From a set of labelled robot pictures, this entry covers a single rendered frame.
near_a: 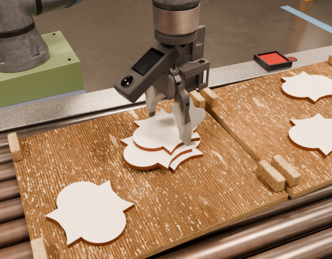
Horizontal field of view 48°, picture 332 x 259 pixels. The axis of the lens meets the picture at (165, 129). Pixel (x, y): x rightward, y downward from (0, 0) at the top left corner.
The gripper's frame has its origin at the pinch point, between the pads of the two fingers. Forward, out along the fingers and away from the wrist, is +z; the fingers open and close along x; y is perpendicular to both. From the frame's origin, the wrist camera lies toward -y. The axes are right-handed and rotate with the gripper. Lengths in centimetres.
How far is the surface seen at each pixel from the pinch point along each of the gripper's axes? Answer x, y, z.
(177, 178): -9.8, -4.9, 2.7
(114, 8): 298, 162, 97
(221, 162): -11.5, 4.1, 2.7
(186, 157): -7.2, -0.8, 1.8
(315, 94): -9.0, 36.6, 1.8
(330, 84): -8.3, 43.6, 1.8
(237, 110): -1.6, 18.9, 2.7
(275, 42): 139, 230, 97
